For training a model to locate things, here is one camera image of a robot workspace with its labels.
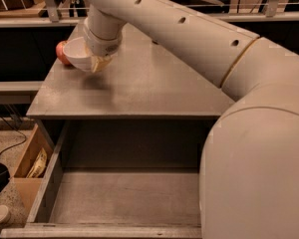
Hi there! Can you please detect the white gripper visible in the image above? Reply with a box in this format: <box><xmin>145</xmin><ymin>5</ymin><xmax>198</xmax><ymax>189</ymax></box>
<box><xmin>83</xmin><ymin>17</ymin><xmax>123</xmax><ymax>73</ymax></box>

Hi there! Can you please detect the white ceramic bowl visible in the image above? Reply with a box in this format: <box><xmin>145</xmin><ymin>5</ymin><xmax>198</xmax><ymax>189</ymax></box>
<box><xmin>64</xmin><ymin>37</ymin><xmax>93</xmax><ymax>72</ymax></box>

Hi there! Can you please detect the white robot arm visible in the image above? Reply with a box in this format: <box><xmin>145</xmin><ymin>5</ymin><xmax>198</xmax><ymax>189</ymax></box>
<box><xmin>86</xmin><ymin>0</ymin><xmax>299</xmax><ymax>239</ymax></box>

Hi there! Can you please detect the red apple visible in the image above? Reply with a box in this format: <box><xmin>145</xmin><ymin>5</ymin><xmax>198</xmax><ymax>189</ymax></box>
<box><xmin>56</xmin><ymin>41</ymin><xmax>71</xmax><ymax>66</ymax></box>

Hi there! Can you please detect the grey side shelf left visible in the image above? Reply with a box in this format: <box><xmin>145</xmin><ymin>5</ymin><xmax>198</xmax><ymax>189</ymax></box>
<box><xmin>0</xmin><ymin>81</ymin><xmax>43</xmax><ymax>105</ymax></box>

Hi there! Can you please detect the yellow snack bag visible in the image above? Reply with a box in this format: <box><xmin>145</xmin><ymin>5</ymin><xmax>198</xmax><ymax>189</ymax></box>
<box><xmin>26</xmin><ymin>148</ymin><xmax>48</xmax><ymax>178</ymax></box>

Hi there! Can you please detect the open grey metal drawer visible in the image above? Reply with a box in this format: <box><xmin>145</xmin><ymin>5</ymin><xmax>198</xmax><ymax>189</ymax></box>
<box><xmin>1</xmin><ymin>119</ymin><xmax>206</xmax><ymax>239</ymax></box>

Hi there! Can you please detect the wooden box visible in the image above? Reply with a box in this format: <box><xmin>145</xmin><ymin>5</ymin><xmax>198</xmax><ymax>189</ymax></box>
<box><xmin>12</xmin><ymin>125</ymin><xmax>53</xmax><ymax>213</ymax></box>

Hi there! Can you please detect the black cable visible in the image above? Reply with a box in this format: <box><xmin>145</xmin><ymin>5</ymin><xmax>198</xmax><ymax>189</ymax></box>
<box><xmin>0</xmin><ymin>117</ymin><xmax>28</xmax><ymax>162</ymax></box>

